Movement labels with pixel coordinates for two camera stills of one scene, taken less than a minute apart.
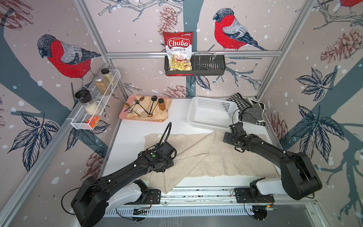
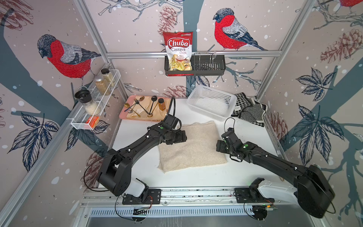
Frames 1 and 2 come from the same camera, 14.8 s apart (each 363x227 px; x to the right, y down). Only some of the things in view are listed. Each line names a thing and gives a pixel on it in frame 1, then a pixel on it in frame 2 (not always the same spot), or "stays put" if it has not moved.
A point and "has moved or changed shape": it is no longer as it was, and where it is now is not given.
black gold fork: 138,102 stays put
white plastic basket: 211,113 has moved or changed shape
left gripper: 171,163 to 182,136
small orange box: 93,120 stays put
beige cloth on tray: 147,108 stays put
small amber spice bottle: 161,104 stays put
